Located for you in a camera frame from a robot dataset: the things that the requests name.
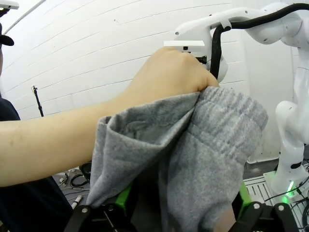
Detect person's right forearm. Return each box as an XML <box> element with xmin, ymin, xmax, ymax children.
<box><xmin>0</xmin><ymin>93</ymin><xmax>126</xmax><ymax>188</ymax></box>

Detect white slotted base plate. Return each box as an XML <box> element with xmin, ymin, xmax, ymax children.
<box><xmin>242</xmin><ymin>174</ymin><xmax>309</xmax><ymax>211</ymax></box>

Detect black light stand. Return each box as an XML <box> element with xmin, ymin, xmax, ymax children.
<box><xmin>30</xmin><ymin>84</ymin><xmax>45</xmax><ymax>118</ymax></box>

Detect grey training pants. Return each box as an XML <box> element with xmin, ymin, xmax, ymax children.
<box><xmin>85</xmin><ymin>86</ymin><xmax>269</xmax><ymax>232</ymax></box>

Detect person's right hand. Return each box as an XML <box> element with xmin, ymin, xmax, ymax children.
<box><xmin>120</xmin><ymin>46</ymin><xmax>220</xmax><ymax>114</ymax></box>

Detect black coiled floor cable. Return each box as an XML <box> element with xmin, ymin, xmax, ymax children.
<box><xmin>69</xmin><ymin>173</ymin><xmax>85</xmax><ymax>189</ymax></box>

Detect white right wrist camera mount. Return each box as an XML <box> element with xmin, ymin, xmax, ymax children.
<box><xmin>163</xmin><ymin>40</ymin><xmax>206</xmax><ymax>53</ymax></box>

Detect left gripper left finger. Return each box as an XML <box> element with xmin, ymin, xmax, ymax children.
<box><xmin>63</xmin><ymin>183</ymin><xmax>136</xmax><ymax>232</ymax></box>

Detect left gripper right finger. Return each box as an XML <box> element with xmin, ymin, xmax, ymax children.
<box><xmin>231</xmin><ymin>182</ymin><xmax>303</xmax><ymax>232</ymax></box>

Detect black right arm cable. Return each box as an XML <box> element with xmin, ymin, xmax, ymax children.
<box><xmin>209</xmin><ymin>3</ymin><xmax>300</xmax><ymax>78</ymax></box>

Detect black cap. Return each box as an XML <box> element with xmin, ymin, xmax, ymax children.
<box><xmin>0</xmin><ymin>22</ymin><xmax>15</xmax><ymax>47</ymax></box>

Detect white ceiling light fixture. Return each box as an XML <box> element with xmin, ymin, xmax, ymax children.
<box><xmin>0</xmin><ymin>0</ymin><xmax>20</xmax><ymax>11</ymax></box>

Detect person in black t-shirt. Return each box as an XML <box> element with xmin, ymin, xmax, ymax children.
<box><xmin>0</xmin><ymin>45</ymin><xmax>73</xmax><ymax>232</ymax></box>

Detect white cylindrical connector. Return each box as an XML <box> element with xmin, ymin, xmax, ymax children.
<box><xmin>72</xmin><ymin>195</ymin><xmax>84</xmax><ymax>209</ymax></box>

